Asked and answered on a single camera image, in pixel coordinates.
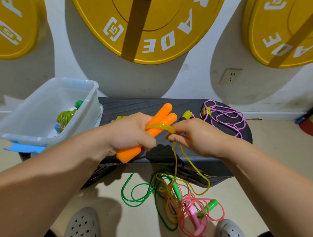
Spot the person's left hand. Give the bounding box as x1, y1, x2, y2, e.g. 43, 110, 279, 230
105, 112, 157, 157

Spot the person's right hand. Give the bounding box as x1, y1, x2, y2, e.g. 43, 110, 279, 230
168, 117, 231, 159

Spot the orange handled yellow jump rope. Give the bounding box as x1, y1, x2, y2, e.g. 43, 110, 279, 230
116, 103, 211, 196

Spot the purple rope with foam handles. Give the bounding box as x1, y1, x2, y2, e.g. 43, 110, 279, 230
181, 100, 246, 140

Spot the pile of jump ropes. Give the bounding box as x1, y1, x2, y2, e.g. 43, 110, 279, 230
121, 171, 226, 237

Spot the clear plastic storage bin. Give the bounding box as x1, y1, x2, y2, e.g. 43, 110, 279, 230
0, 77, 100, 147

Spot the person's right forearm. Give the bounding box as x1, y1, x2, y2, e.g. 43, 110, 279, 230
217, 139, 313, 237

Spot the person's left forearm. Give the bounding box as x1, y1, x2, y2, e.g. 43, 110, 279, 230
0, 126, 115, 237

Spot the person's left grey shoe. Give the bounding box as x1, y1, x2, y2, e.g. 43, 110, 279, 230
65, 206, 102, 237

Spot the black aerobic step platform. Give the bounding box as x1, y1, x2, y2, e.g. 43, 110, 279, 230
20, 98, 253, 188

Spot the translucent plastic lid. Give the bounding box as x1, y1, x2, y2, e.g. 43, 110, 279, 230
93, 104, 104, 129

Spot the large yellow weight plate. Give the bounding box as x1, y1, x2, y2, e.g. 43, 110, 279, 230
72, 0, 226, 65

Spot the blue plastic piece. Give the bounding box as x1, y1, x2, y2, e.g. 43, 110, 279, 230
4, 142, 46, 154

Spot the red fire extinguisher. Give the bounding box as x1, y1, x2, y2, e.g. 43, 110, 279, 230
295, 108, 313, 136

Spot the white wall socket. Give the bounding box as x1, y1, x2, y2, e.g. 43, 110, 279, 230
218, 68, 244, 86

